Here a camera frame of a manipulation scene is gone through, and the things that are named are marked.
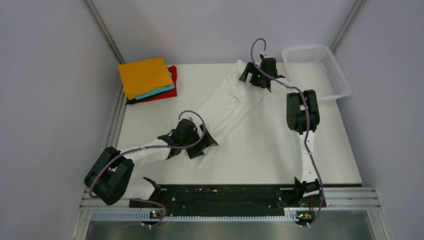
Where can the black folded t shirt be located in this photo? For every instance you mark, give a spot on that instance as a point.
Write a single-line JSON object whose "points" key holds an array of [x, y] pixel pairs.
{"points": [[131, 101]]}

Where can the orange folded t shirt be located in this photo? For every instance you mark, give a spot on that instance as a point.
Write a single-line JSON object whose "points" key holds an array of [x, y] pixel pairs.
{"points": [[141, 77]]}

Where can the white plastic basket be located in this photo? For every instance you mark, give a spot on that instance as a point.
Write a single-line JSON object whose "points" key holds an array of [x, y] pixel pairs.
{"points": [[315, 67]]}

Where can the left aluminium frame rail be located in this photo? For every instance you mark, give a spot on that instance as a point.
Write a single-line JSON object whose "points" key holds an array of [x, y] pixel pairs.
{"points": [[112, 136]]}

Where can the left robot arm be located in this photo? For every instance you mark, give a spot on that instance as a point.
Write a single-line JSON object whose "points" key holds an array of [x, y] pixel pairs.
{"points": [[109, 177]]}

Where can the left corner metal post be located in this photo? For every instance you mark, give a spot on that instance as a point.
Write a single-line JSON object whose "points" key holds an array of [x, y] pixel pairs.
{"points": [[92, 9]]}

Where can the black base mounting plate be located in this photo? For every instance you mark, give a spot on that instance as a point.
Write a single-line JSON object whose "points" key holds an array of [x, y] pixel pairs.
{"points": [[229, 200]]}

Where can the corner metal post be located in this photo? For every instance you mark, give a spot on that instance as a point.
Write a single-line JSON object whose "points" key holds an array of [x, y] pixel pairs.
{"points": [[358, 6], [92, 9]]}

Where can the red folded t shirt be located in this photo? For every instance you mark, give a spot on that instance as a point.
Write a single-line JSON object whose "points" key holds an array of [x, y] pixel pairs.
{"points": [[170, 94]]}

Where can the right corner metal post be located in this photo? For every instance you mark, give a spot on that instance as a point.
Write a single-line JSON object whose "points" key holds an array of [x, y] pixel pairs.
{"points": [[358, 6]]}

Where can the white slotted cable duct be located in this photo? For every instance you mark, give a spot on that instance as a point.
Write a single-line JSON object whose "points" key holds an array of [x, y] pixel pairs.
{"points": [[147, 216]]}

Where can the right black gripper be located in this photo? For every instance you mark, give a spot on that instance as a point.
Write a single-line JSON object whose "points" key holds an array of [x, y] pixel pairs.
{"points": [[250, 68]]}

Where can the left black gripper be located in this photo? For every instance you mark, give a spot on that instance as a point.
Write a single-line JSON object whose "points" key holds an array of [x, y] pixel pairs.
{"points": [[197, 152]]}

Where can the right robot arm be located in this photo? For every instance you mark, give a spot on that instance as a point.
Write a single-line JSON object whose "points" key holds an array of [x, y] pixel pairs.
{"points": [[302, 118]]}

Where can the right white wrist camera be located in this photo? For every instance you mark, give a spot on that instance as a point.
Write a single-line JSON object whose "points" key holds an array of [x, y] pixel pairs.
{"points": [[263, 55]]}

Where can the white t shirt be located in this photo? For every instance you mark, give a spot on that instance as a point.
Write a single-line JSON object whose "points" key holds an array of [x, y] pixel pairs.
{"points": [[227, 106]]}

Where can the teal folded t shirt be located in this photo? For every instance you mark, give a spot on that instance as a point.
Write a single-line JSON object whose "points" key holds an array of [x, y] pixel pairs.
{"points": [[155, 92]]}

